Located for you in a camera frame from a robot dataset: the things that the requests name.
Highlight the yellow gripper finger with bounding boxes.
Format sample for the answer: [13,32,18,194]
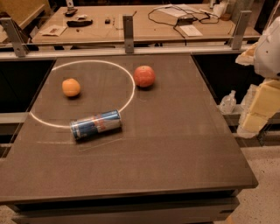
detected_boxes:
[241,79,280,134]
[235,43,257,66]

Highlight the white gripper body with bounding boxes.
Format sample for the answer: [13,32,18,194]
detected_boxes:
[254,17,280,79]

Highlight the blue silver redbull can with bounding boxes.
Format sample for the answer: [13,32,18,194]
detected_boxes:
[70,110,122,140]

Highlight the clear plastic bottle left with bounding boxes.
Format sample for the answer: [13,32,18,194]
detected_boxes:
[219,90,236,114]

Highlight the black power adapter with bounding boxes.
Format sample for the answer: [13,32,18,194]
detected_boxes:
[177,16,197,25]

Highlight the red apple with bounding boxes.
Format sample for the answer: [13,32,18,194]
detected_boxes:
[133,66,156,88]

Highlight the small black box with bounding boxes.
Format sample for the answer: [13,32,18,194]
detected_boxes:
[105,18,111,24]

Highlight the white circle tape marking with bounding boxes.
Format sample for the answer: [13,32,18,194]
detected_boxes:
[29,59,136,130]

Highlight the black flat device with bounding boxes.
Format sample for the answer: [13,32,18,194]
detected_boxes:
[66,20,94,28]

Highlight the orange fruit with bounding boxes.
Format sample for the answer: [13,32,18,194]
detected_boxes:
[62,79,81,97]

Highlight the dark tool on desk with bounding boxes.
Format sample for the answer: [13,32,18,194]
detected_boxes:
[65,8,77,17]

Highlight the beige paper card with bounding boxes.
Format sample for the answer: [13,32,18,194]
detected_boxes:
[40,24,67,37]

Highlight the right metal rail bracket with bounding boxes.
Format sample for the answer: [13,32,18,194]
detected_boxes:
[229,10,252,50]

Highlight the metal rail bracket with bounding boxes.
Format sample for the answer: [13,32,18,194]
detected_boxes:
[229,10,252,50]
[0,17,29,58]
[122,15,134,53]

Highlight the black cable on desk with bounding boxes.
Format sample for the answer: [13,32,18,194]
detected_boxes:
[147,4,221,39]

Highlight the middle metal rail bracket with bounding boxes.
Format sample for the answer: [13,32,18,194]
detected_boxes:
[122,15,134,53]

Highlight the left metal rail bracket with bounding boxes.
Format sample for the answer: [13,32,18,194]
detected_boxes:
[0,17,29,58]

